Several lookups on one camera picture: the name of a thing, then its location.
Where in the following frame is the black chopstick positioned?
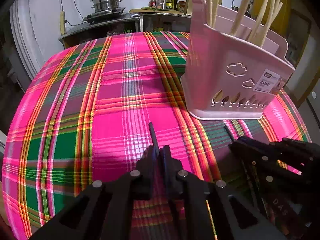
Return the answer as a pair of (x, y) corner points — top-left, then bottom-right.
(224, 125), (235, 142)
(149, 122), (159, 156)

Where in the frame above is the metal kitchen shelf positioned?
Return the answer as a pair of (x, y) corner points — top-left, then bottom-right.
(129, 9), (191, 32)

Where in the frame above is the pink plaid tablecloth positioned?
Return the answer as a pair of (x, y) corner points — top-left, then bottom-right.
(2, 32), (310, 239)

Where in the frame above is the pink plastic utensil basket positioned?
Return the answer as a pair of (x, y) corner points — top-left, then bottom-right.
(181, 0), (295, 120)

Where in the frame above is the short wooden chopstick in basket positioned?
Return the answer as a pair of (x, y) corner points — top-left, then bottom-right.
(247, 0), (268, 43)

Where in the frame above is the low grey side shelf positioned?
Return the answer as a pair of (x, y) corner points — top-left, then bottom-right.
(59, 14), (140, 49)

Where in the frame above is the black induction cooktop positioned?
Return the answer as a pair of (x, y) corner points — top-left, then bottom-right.
(84, 8), (125, 24)

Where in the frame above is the red lidded jar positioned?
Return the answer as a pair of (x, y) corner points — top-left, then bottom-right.
(149, 0), (157, 8)

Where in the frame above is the clear plastic bottle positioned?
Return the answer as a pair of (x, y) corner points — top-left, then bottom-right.
(156, 0), (164, 9)

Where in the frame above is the green oil bottle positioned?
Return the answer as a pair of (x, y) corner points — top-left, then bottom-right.
(165, 0), (174, 10)

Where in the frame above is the stainless steel steamer pot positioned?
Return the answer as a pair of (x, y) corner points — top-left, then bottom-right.
(91, 0), (122, 12)

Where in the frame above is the yellowed power strip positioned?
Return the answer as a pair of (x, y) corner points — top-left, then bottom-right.
(60, 11), (66, 35)

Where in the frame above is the dark soy sauce bottle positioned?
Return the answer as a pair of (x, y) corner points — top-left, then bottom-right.
(173, 0), (178, 10)

